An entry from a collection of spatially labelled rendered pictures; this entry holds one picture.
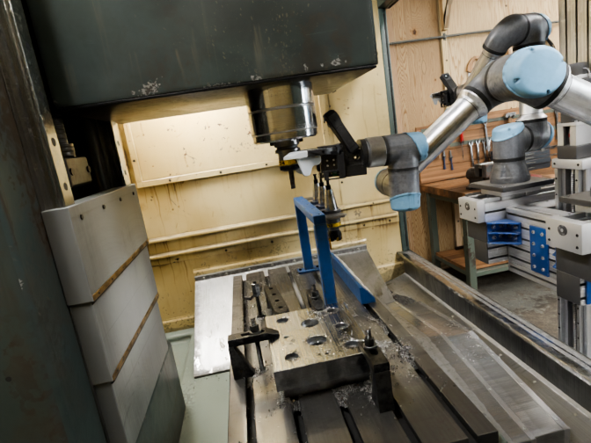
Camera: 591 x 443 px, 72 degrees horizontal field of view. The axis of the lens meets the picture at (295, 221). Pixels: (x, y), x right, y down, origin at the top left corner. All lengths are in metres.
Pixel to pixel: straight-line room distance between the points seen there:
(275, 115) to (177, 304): 1.44
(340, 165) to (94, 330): 0.62
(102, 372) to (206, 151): 1.30
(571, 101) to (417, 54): 2.85
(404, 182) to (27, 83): 0.79
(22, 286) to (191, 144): 1.36
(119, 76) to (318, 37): 0.40
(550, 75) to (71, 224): 1.05
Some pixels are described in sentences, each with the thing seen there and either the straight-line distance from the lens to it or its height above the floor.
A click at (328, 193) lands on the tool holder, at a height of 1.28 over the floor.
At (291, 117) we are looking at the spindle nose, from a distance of 0.91.
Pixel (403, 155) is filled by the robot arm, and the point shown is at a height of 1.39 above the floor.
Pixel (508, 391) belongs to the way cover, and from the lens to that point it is 1.34.
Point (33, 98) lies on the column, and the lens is 0.84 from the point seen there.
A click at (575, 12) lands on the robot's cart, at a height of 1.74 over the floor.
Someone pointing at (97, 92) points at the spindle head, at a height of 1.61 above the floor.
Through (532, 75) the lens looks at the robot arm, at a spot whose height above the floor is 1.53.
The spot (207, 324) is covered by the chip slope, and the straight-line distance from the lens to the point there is 1.89.
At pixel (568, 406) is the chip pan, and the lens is 1.39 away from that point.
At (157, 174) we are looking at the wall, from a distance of 2.02.
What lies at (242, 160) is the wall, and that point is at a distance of 1.99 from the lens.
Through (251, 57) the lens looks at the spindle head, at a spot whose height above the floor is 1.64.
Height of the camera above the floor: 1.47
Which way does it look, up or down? 12 degrees down
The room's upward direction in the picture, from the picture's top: 9 degrees counter-clockwise
